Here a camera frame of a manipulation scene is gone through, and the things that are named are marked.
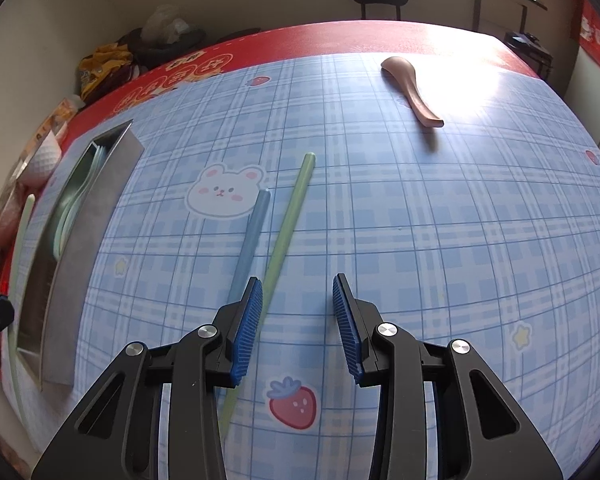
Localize blue chopstick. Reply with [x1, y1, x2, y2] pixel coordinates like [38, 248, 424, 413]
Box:
[227, 188, 271, 302]

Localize light green chopstick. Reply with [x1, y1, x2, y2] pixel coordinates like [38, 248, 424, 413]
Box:
[8, 194, 36, 417]
[216, 152, 318, 443]

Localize steel utensil tray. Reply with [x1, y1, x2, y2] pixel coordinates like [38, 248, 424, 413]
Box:
[16, 120, 144, 389]

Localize green spoon in tray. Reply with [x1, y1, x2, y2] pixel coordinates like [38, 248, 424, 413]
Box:
[53, 142, 106, 261]

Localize white textured bowl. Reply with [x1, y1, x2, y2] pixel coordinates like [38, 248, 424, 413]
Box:
[18, 131, 62, 190]

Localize snack package beside bowl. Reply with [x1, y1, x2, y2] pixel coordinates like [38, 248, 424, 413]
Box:
[21, 94, 85, 157]

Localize blue plaid table mat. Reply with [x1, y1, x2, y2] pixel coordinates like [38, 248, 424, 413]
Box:
[12, 53, 600, 479]

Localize yellow snack bags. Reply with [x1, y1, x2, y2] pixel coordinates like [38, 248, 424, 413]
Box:
[76, 42, 133, 104]

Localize white plastic bag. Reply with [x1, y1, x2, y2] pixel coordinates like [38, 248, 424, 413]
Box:
[140, 4, 192, 46]

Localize white refrigerator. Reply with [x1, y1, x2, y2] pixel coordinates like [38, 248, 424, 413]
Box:
[565, 48, 600, 148]

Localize pink ceramic spoon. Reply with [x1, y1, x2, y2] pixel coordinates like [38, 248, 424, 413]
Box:
[381, 56, 444, 128]

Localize black electric pressure cooker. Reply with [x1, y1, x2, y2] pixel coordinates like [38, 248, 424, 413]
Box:
[504, 32, 553, 80]

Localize red cloth on fridge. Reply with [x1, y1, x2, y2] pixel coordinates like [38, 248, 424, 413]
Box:
[571, 0, 600, 66]

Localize dark metal chair frame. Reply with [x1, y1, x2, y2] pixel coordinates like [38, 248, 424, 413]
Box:
[471, 0, 528, 38]

